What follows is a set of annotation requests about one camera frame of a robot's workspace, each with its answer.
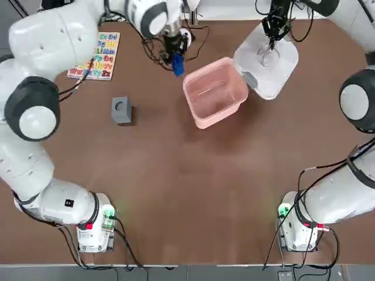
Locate grey block with round hole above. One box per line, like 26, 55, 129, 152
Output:
111, 96, 133, 125

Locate blue toy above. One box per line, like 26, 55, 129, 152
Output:
172, 53, 186, 78

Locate colourful alphabet puzzle board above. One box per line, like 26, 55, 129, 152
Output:
66, 32, 121, 81

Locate white bin lid grey latches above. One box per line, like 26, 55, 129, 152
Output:
233, 27, 300, 101

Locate pink plastic bin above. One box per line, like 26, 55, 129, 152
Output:
182, 56, 250, 130

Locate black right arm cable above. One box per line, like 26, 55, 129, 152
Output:
262, 145, 367, 270

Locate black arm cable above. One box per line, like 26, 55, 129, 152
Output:
57, 43, 102, 102
262, 145, 367, 270

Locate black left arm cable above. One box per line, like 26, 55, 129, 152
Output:
57, 43, 102, 102

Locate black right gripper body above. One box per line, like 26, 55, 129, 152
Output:
268, 0, 294, 21

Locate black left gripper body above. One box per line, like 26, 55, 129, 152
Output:
163, 32, 189, 57

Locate black left foot cable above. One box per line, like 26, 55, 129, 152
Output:
57, 216, 147, 270

